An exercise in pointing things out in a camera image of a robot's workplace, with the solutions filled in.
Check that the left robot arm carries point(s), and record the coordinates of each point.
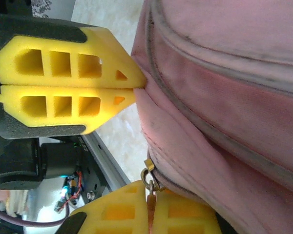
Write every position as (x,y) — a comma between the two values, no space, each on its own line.
(27,161)

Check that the aluminium mounting rail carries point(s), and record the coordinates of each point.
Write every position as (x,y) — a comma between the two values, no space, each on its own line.
(105,161)

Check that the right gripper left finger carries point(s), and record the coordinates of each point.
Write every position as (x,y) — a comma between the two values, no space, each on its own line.
(107,214)

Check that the pink school backpack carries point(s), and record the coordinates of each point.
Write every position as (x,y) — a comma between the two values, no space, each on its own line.
(222,109)

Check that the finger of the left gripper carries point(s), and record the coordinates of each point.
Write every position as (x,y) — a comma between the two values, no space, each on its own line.
(63,122)
(63,36)

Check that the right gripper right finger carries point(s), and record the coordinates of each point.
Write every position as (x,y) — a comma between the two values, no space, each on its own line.
(185,219)

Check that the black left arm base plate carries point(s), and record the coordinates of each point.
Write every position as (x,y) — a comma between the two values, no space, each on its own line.
(94,185)

